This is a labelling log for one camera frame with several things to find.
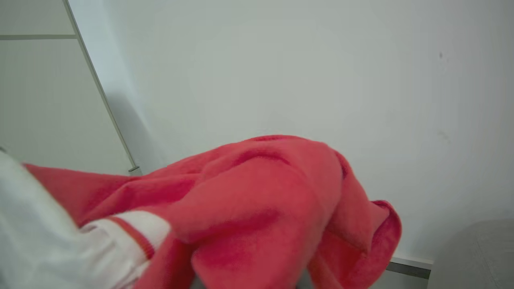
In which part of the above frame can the white grey baseboard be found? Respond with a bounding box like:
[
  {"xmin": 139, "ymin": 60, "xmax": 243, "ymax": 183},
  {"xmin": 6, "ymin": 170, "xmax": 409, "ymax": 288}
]
[{"xmin": 385, "ymin": 256, "xmax": 434, "ymax": 280}]

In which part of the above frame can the white cabinet panel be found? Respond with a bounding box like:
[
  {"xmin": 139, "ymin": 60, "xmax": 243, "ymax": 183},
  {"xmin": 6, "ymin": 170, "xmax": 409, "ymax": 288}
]
[{"xmin": 0, "ymin": 0, "xmax": 141, "ymax": 176}]

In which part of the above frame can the red and white garment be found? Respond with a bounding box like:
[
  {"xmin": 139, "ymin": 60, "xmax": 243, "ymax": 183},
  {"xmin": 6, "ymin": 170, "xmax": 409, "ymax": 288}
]
[{"xmin": 0, "ymin": 134, "xmax": 402, "ymax": 289}]

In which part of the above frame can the grey fabric sofa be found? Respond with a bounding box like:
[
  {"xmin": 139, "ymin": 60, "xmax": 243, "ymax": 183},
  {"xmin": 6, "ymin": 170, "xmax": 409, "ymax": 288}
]
[{"xmin": 426, "ymin": 219, "xmax": 514, "ymax": 289}]

